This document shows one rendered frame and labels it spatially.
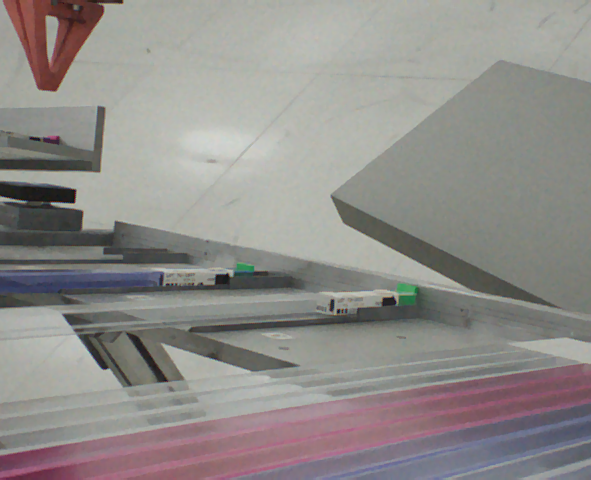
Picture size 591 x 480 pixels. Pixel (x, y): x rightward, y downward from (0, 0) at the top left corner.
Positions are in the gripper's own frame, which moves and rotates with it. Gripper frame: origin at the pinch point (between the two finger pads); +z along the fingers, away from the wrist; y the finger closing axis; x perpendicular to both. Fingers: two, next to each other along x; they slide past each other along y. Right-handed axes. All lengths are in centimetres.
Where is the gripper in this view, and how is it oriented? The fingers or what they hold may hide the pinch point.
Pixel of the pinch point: (47, 80)
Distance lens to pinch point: 87.1
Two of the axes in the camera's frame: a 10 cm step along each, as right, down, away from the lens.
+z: -1.1, 9.9, 1.1
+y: 7.3, 1.6, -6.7
